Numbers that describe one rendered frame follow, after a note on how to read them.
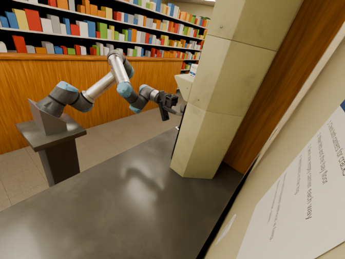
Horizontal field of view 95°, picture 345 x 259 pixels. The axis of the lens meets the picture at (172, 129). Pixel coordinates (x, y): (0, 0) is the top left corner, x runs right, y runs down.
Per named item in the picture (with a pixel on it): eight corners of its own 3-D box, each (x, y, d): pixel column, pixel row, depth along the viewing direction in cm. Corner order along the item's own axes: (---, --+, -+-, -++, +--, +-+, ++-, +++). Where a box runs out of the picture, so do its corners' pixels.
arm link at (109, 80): (63, 97, 118) (121, 52, 116) (80, 107, 131) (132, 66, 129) (66, 107, 112) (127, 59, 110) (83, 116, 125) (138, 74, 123)
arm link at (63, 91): (45, 91, 106) (59, 76, 108) (64, 102, 118) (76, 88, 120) (53, 97, 100) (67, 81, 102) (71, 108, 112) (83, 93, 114)
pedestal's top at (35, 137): (16, 128, 111) (14, 124, 109) (65, 116, 134) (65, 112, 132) (35, 152, 97) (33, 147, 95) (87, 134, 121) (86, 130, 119)
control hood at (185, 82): (214, 93, 103) (220, 77, 98) (187, 102, 80) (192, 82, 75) (199, 87, 108) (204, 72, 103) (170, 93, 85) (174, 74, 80)
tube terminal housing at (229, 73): (222, 166, 117) (281, 53, 76) (200, 191, 93) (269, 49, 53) (194, 148, 128) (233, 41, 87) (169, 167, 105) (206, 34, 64)
